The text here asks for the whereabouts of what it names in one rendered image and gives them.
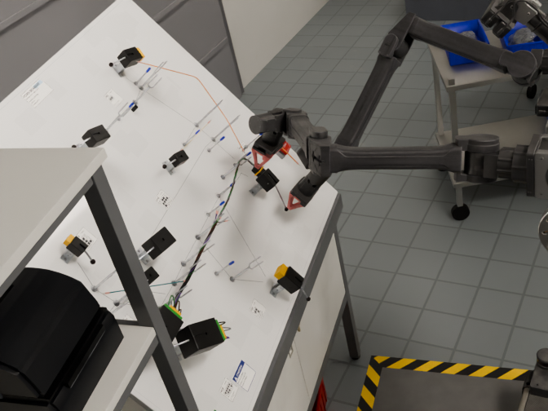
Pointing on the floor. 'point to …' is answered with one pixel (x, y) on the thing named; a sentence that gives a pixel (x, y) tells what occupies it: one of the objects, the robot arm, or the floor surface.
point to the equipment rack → (21, 215)
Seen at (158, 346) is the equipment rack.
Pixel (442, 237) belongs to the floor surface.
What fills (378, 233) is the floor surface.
